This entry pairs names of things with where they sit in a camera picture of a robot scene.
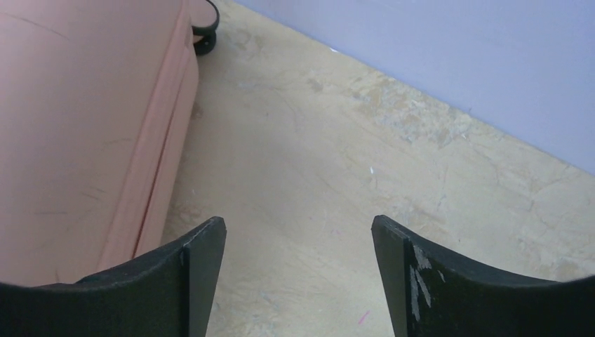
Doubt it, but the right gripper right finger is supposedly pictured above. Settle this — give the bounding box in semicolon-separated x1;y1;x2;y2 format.
371;215;594;336

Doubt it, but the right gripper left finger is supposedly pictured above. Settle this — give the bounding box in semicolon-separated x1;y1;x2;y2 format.
1;216;227;336

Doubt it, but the pink suitcase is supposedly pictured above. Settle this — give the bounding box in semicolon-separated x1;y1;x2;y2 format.
1;0;220;286

